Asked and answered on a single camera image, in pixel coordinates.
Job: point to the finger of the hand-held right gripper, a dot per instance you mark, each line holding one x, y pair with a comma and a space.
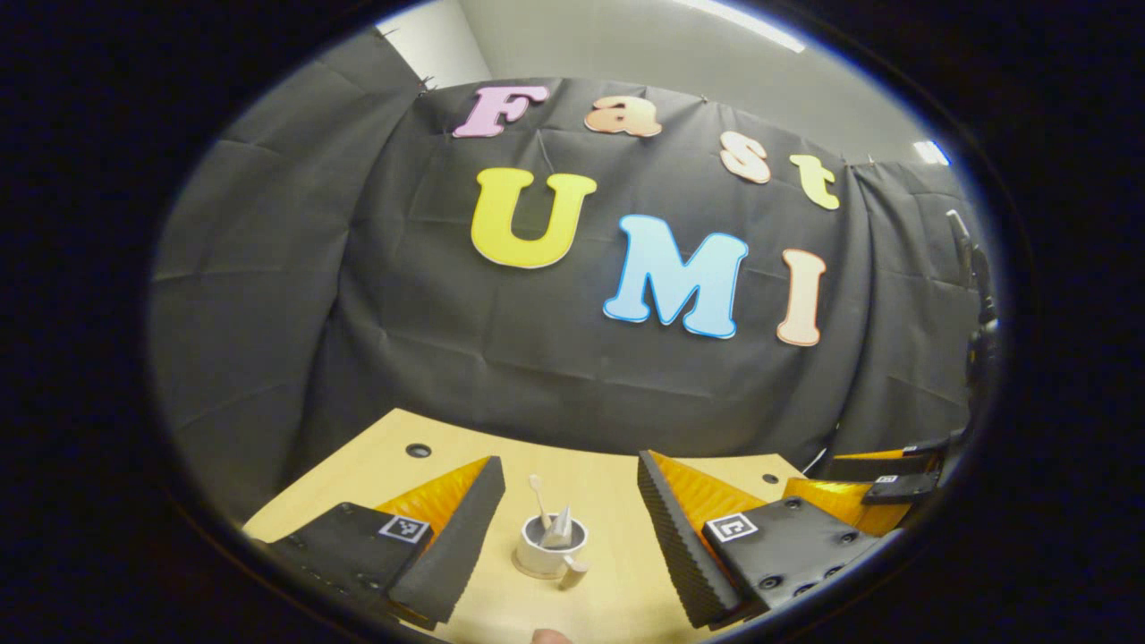
881, 465
903, 487

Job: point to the ceiling strip light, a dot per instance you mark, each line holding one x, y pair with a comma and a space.
930, 152

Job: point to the light wooden desktop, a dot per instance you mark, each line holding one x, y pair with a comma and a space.
581, 474

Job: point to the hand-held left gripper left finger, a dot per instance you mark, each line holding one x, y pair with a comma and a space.
461, 546

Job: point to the black backdrop cloth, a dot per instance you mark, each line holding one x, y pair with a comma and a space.
447, 340

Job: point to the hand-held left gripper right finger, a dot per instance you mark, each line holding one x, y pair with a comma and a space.
675, 546

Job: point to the pale toothbrush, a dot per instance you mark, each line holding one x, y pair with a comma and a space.
539, 501

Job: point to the white toothpaste tube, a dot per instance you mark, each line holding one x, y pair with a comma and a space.
561, 528

